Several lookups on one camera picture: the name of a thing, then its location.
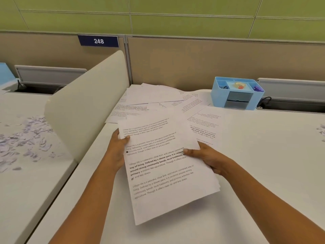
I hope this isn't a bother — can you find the person's left hand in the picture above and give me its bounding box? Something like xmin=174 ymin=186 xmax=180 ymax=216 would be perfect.
xmin=106 ymin=128 xmax=130 ymax=175

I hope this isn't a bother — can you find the person's right hand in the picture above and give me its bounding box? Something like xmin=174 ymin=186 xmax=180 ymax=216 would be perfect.
xmin=182 ymin=141 xmax=237 ymax=177

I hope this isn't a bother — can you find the gathered printed sheet bundle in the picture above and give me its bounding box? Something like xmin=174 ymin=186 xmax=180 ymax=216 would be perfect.
xmin=117 ymin=111 xmax=221 ymax=226

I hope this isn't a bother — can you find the pile of printed papers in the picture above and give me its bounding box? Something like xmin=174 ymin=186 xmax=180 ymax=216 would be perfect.
xmin=105 ymin=83 xmax=225 ymax=146

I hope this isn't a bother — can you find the heap of paper scraps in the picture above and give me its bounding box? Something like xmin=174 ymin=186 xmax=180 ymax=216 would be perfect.
xmin=0 ymin=115 xmax=55 ymax=173
xmin=316 ymin=123 xmax=325 ymax=143

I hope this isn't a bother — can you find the person's right forearm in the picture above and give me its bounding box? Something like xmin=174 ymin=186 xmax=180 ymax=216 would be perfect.
xmin=222 ymin=162 xmax=325 ymax=244

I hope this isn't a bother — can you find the person's left forearm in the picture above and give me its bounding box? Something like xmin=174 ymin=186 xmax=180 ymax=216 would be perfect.
xmin=48 ymin=162 xmax=120 ymax=244

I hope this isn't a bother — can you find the white desk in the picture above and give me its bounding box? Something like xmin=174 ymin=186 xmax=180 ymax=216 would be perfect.
xmin=26 ymin=85 xmax=325 ymax=244
xmin=0 ymin=90 xmax=78 ymax=244

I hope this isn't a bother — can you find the white side divider panel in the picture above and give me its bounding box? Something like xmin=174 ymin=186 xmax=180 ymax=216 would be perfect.
xmin=44 ymin=50 xmax=130 ymax=163

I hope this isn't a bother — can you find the beige partition panel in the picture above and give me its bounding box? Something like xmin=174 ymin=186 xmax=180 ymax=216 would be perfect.
xmin=126 ymin=37 xmax=325 ymax=92
xmin=0 ymin=32 xmax=126 ymax=72

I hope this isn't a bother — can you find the blue number sign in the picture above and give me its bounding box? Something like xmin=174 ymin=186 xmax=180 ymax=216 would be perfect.
xmin=78 ymin=35 xmax=120 ymax=47

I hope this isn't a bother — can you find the black cable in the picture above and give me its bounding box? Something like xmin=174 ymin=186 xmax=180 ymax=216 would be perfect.
xmin=257 ymin=97 xmax=272 ymax=108

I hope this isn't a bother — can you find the grey partition post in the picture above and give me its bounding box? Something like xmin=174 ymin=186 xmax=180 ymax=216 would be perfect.
xmin=123 ymin=35 xmax=134 ymax=85

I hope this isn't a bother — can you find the left desk cable tray lid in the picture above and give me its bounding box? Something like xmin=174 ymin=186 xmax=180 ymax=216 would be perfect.
xmin=2 ymin=65 xmax=87 ymax=95

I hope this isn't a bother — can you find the grey cable tray lid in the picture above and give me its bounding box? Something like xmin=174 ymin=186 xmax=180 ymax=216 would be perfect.
xmin=256 ymin=78 xmax=325 ymax=113

